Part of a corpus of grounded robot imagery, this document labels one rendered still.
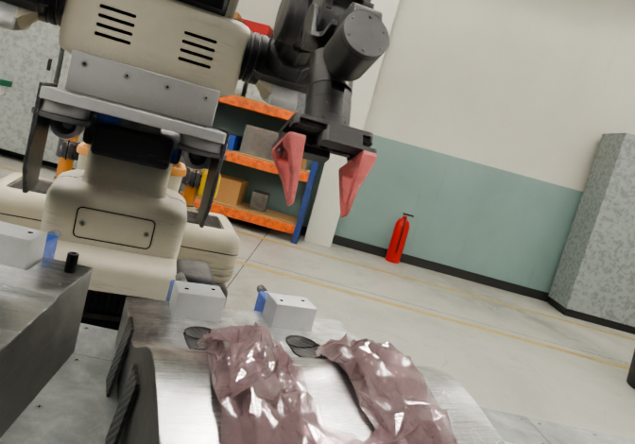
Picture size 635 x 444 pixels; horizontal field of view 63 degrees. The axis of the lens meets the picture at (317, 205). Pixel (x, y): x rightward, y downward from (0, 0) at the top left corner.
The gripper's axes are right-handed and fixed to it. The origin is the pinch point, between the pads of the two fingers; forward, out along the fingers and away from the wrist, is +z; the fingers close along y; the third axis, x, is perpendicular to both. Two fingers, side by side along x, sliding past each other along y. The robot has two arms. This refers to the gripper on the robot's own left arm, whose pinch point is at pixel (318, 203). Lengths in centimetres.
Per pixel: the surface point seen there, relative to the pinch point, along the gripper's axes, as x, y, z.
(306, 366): -14.5, -5.3, 18.3
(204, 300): 1.2, -11.1, 12.7
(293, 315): 2.2, -0.8, 12.9
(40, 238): -0.9, -27.2, 9.5
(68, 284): -3.6, -23.8, 13.5
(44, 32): 489, -133, -290
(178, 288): 1.7, -13.9, 11.8
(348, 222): 454, 215, -145
